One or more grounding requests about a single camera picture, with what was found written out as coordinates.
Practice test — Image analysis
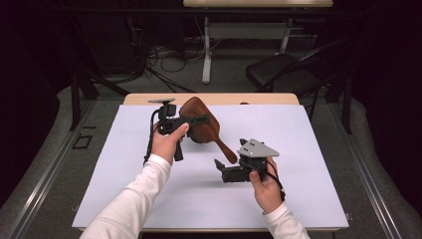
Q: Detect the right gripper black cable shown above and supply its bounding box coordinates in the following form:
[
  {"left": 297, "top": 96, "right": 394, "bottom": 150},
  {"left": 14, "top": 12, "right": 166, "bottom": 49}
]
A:
[{"left": 262, "top": 158, "right": 287, "bottom": 202}]

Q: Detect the bundle of floor cables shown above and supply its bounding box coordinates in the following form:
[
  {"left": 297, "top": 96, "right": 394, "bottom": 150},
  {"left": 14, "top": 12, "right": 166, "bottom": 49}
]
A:
[{"left": 125, "top": 16, "right": 220, "bottom": 94}]

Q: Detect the black folding chair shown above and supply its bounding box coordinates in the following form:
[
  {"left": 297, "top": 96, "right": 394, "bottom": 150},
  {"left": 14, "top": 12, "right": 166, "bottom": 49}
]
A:
[{"left": 245, "top": 37, "right": 352, "bottom": 120}]

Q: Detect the brown wooden hairbrush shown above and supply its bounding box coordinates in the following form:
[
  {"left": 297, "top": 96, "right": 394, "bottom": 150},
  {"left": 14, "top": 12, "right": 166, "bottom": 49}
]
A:
[{"left": 178, "top": 96, "right": 239, "bottom": 165}]

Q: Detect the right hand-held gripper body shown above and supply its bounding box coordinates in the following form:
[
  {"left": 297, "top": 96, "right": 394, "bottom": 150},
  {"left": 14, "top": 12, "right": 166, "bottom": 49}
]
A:
[{"left": 221, "top": 138, "right": 281, "bottom": 184}]

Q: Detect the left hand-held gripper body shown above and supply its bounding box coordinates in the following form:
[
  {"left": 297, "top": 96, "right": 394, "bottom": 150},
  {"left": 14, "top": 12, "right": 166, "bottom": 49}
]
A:
[{"left": 147, "top": 97, "right": 187, "bottom": 162}]

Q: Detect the white table mat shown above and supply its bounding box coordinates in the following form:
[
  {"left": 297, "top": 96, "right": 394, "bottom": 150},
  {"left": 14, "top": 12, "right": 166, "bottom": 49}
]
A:
[{"left": 72, "top": 104, "right": 350, "bottom": 230}]

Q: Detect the person's left hand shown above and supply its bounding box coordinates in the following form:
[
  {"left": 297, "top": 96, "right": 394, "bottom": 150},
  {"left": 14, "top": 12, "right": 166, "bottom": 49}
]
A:
[{"left": 150, "top": 121, "right": 191, "bottom": 166}]

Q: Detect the white-legged wooden desk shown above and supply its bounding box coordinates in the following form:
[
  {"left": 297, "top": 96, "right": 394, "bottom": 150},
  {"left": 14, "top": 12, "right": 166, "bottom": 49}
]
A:
[{"left": 182, "top": 0, "right": 334, "bottom": 85}]

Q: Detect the person's right hand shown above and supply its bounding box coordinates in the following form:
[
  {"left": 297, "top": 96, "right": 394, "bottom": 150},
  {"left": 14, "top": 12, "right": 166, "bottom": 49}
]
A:
[{"left": 248, "top": 157, "right": 284, "bottom": 215}]

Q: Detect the aluminium floor rail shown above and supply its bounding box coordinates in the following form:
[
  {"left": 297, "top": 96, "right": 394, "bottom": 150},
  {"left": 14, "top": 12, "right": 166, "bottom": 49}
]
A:
[
  {"left": 0, "top": 99, "right": 98, "bottom": 239},
  {"left": 329, "top": 101, "right": 404, "bottom": 239}
]

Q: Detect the black metal frame post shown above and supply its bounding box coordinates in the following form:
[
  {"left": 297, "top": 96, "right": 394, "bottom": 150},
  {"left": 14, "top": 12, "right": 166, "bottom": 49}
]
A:
[
  {"left": 68, "top": 71, "right": 82, "bottom": 132},
  {"left": 342, "top": 73, "right": 353, "bottom": 135}
]

